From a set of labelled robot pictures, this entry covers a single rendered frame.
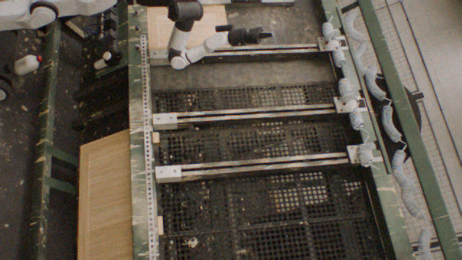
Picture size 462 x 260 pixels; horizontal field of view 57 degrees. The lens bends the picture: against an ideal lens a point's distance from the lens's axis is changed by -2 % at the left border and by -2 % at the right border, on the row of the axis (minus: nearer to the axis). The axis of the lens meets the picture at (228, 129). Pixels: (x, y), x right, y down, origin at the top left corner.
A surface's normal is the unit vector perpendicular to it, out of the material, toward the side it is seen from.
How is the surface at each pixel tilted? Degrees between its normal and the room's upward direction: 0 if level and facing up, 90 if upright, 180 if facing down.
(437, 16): 90
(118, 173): 90
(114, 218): 90
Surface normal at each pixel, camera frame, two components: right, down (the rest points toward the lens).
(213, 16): 0.10, -0.46
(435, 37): -0.39, -0.21
